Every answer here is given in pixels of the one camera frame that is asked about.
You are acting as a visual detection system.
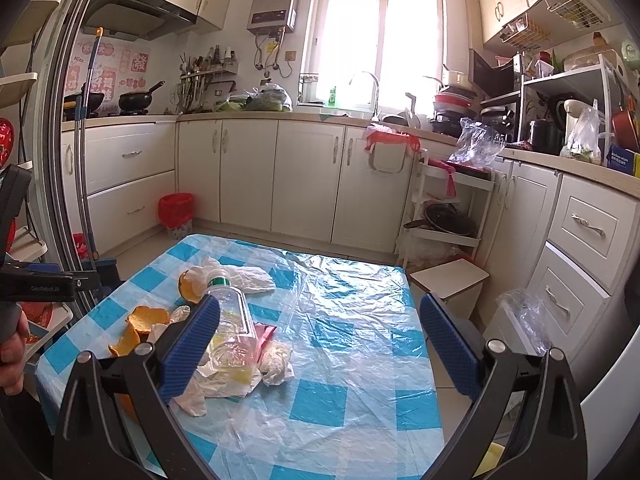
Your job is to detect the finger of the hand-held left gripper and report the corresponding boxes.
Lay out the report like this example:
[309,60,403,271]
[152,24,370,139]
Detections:
[25,261,103,292]

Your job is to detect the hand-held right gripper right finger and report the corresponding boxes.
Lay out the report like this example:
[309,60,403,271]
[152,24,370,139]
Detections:
[419,292,588,480]

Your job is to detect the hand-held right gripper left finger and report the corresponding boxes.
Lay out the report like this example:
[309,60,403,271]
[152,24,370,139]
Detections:
[52,294,221,480]

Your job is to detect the large orange peel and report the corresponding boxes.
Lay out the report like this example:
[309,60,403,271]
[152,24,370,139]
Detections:
[126,306,172,336]

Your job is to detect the clear plastic bottle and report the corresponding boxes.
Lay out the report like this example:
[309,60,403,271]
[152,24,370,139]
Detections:
[200,270,263,376]

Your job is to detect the bowl-shaped orange peel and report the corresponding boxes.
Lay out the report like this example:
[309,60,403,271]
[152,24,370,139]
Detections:
[179,269,209,304]

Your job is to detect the white plastic bag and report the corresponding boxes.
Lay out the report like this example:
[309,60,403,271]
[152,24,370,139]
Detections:
[170,350,266,418]

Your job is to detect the curled orange peel strip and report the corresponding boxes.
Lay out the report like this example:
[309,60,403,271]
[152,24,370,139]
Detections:
[109,322,143,358]

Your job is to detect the white tissue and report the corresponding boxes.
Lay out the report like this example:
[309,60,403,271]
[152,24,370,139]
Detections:
[187,257,276,294]
[260,342,296,387]
[147,305,192,343]

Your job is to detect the red-lined trash bin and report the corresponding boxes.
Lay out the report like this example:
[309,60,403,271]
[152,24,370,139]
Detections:
[159,192,195,241]

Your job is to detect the person's left hand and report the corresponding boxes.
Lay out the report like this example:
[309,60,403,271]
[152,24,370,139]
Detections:
[0,310,32,396]

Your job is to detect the blue dustpan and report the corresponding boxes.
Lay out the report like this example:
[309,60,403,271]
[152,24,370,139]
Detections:
[92,255,121,292]

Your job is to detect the red heart ornament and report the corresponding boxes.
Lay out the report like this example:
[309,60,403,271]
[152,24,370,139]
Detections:
[0,117,15,166]

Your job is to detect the red printed package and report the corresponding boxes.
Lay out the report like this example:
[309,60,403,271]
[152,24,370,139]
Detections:
[22,304,51,345]

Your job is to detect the white step stool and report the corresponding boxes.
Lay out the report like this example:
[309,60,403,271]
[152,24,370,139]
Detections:
[409,259,490,321]

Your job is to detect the red snack wrapper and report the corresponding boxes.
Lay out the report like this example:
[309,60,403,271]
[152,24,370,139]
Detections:
[252,324,279,356]

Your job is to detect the white bin with clear bag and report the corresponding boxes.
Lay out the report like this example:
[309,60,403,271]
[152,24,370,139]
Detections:
[482,287,554,361]

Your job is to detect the blue checkered plastic tablecloth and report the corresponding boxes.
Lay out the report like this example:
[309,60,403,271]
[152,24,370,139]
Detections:
[36,233,446,480]

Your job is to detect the cream two-drawer base cabinet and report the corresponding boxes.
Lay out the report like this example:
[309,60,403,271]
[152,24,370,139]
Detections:
[61,117,178,256]

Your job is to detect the gas stove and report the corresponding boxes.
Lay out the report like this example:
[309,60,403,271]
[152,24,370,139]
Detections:
[62,107,152,121]

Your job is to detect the yellow object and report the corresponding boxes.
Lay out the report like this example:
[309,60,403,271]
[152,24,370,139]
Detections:
[472,441,507,479]

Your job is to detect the black frying pan with lid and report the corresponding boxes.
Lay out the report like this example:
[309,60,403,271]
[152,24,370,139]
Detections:
[404,202,477,239]

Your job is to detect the white rolling cart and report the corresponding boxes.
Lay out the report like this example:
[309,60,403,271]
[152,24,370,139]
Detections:
[397,157,496,271]

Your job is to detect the red towel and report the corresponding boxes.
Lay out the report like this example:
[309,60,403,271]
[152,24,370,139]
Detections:
[425,159,459,199]

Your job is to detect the cream corner base cabinets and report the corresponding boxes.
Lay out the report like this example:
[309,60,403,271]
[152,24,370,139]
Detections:
[480,152,640,366]

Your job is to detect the white plastic storage rack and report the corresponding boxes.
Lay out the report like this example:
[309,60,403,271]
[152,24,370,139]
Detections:
[0,0,73,361]

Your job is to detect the white hanging bin red bag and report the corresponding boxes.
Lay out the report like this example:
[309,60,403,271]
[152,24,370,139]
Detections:
[364,125,424,176]

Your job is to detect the cream door base cabinets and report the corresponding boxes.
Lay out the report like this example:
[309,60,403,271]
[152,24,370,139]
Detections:
[176,114,418,256]

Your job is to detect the clear crumpled plastic bag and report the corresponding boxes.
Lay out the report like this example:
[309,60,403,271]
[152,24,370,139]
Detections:
[447,117,506,169]

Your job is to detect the grey range hood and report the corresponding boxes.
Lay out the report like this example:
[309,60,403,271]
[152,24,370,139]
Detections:
[82,0,197,42]

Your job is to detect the black mug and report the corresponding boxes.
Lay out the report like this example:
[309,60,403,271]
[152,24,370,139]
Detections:
[527,119,564,156]

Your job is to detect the black toaster oven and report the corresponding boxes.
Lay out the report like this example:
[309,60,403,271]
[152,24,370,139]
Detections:
[479,91,524,144]

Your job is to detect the stack of pots and bowls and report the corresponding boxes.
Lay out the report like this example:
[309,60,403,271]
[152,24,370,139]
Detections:
[429,65,474,137]

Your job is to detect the plastic bag with greens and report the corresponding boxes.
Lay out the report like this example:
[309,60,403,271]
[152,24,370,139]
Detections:
[560,105,604,166]

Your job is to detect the bag of green vegetables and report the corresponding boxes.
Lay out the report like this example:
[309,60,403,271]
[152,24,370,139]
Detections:
[215,82,293,113]

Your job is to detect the blue box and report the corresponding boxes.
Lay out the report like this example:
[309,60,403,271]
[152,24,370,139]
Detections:
[606,144,640,179]

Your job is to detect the white kettle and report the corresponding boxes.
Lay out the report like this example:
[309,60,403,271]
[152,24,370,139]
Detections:
[562,99,594,147]

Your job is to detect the chrome faucet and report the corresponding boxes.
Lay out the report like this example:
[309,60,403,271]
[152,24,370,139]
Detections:
[348,71,382,122]

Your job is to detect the black microwave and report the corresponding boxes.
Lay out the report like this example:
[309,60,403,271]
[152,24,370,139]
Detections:
[470,49,526,99]

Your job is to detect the red pot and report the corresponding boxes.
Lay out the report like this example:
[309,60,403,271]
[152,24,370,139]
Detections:
[611,107,640,154]

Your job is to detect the white metal shelf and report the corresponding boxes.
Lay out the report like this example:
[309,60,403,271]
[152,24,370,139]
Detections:
[520,54,632,162]

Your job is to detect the white framed window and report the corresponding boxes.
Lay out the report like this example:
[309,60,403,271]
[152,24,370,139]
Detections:
[300,0,447,113]

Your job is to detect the grey gas water heater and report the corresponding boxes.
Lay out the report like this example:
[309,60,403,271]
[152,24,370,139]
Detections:
[246,0,301,36]

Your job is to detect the long-handled broom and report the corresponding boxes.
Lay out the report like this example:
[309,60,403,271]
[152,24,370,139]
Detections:
[74,27,107,267]

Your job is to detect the grey sliding door frame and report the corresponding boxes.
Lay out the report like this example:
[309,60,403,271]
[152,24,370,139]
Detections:
[42,0,110,288]

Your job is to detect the black wok long handle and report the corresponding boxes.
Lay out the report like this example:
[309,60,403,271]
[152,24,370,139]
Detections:
[117,81,166,114]

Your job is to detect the red wall stickers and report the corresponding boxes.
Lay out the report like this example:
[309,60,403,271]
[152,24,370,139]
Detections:
[65,40,152,111]

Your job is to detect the wall utensil rack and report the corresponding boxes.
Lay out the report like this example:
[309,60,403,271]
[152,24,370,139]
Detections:
[177,47,241,113]

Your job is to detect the small white wire basket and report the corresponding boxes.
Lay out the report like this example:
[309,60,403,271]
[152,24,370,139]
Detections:
[500,14,554,52]

